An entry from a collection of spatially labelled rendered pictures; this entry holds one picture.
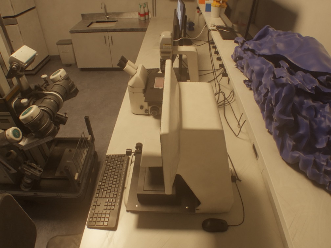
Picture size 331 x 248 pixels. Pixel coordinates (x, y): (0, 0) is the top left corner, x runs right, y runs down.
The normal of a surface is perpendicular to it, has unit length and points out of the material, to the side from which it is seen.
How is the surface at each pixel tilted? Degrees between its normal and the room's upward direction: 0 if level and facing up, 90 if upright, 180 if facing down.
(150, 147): 8
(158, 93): 0
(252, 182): 0
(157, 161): 81
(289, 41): 19
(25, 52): 37
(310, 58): 45
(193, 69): 90
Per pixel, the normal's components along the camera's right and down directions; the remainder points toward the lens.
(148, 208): 0.00, -0.77
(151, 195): -0.03, 0.64
